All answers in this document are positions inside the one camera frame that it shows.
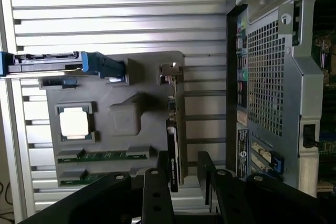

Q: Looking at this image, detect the black graphics card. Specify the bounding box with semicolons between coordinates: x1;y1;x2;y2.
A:
159;62;188;193

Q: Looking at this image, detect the blue expansion slot clip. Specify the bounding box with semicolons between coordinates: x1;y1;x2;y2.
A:
271;151;286;175

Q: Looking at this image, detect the green RAM stick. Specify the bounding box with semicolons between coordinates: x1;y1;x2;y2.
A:
59;172;112;183
57;150;148;161

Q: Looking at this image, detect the silver CPU chip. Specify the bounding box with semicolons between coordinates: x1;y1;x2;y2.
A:
58;106;92;140

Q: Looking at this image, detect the gray parts rack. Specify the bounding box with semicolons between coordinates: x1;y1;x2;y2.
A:
38;50;188;191

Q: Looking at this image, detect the gray open PC case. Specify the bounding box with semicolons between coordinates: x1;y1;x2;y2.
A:
225;0;336;199

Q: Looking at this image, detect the hard disk in blue caddy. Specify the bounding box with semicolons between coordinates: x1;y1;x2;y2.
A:
0;50;124;83

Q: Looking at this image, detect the green motherboard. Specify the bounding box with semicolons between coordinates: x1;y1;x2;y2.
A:
311;0;336;194

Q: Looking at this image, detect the black cable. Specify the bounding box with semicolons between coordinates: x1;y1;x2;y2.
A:
0;181;14;224

